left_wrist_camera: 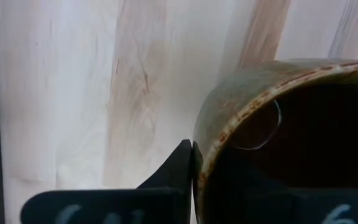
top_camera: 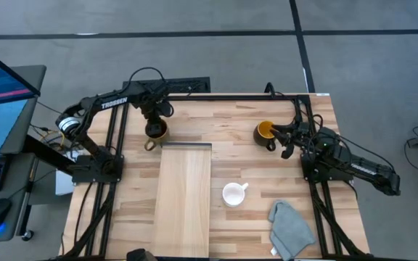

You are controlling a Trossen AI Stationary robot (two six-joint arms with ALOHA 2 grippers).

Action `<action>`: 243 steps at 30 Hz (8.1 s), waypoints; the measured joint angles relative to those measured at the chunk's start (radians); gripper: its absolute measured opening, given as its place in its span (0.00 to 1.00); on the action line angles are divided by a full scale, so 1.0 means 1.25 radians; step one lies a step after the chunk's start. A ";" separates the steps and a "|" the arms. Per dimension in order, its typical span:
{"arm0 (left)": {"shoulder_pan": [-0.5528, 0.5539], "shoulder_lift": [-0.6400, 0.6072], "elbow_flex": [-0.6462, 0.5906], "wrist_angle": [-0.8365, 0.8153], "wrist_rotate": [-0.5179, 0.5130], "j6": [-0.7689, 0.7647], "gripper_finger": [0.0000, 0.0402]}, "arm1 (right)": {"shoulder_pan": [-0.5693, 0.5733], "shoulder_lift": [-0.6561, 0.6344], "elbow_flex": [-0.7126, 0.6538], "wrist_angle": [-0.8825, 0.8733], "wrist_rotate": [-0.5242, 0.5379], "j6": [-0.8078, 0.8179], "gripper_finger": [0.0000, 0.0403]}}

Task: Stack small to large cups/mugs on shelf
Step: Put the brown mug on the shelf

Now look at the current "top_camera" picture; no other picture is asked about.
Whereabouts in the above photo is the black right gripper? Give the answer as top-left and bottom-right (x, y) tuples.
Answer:
(271, 121), (318, 160)

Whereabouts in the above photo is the green brown glazed mug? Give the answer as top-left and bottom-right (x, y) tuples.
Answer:
(143, 121), (170, 152)

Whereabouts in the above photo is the dark mug with yellow inside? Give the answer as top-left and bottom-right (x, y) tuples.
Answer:
(253, 120), (279, 152)

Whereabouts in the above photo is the white ribbed mug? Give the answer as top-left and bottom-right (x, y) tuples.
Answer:
(221, 181), (249, 208)

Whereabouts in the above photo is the black floor vent grille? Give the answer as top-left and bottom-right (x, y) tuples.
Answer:
(121, 76), (212, 94)

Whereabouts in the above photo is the light wooden board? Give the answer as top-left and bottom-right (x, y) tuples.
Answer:
(152, 141), (213, 259)

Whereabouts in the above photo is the grey cloth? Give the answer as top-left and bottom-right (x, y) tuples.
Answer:
(268, 199), (316, 261)

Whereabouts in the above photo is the white box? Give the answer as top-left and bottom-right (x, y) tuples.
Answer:
(55, 150), (75, 196)

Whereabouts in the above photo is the grey desk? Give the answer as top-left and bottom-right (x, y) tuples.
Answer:
(0, 65), (47, 243)

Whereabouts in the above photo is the black frame cable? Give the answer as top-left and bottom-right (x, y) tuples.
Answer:
(264, 82), (304, 126)

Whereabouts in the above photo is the yellow cable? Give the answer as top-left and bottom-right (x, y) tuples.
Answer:
(40, 129), (67, 148)

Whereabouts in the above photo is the black table-level camera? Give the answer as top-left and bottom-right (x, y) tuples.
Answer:
(126, 248), (158, 261)

